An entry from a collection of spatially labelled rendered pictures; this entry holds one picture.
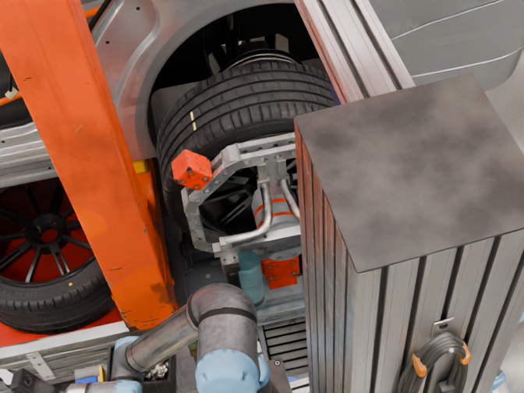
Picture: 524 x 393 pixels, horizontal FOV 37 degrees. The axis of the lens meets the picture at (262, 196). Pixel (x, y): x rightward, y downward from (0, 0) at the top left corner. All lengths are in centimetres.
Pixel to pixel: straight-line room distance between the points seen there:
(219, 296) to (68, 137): 55
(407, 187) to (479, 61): 183
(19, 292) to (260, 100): 113
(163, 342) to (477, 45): 151
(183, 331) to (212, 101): 84
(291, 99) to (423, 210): 134
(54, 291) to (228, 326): 136
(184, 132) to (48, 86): 67
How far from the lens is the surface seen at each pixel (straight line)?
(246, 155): 215
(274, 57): 259
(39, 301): 277
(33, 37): 162
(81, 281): 276
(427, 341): 109
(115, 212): 204
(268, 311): 298
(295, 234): 216
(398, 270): 89
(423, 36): 256
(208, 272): 279
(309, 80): 232
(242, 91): 224
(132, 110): 251
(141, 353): 176
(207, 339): 148
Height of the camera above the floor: 277
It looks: 53 degrees down
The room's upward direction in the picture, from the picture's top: 7 degrees counter-clockwise
